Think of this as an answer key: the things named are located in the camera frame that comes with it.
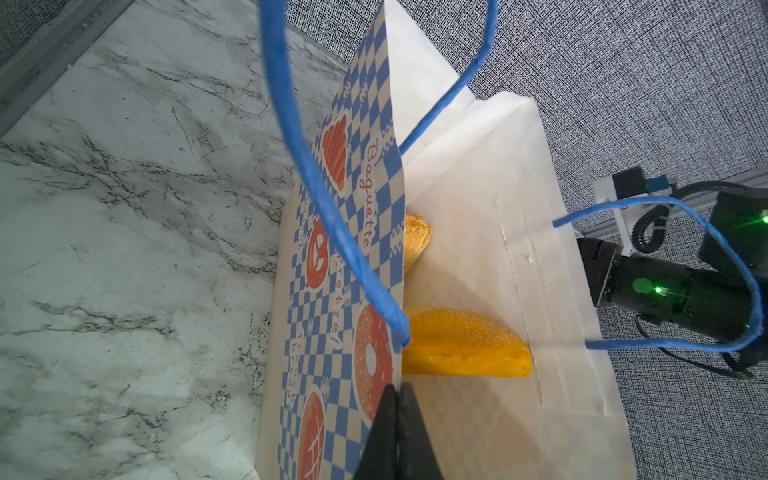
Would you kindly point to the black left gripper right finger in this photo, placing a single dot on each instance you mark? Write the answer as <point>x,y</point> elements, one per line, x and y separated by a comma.
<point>416,457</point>

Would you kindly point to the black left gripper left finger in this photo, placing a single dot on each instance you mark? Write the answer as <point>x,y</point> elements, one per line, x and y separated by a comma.
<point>379,459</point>

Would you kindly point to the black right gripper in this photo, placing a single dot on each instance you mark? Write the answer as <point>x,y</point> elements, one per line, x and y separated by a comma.
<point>598,258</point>

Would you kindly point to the long oval bread loaf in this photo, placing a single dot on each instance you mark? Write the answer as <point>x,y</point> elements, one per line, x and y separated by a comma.
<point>457,342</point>

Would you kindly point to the triangular tan bread slice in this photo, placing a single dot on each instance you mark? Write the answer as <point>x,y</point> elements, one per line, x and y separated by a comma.
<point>417,237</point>

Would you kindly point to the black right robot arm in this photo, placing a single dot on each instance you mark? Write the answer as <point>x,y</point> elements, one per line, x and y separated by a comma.
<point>725,302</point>

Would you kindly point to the checkered paper bag blue handles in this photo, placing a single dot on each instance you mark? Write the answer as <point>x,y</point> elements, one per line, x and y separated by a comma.
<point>482,178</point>

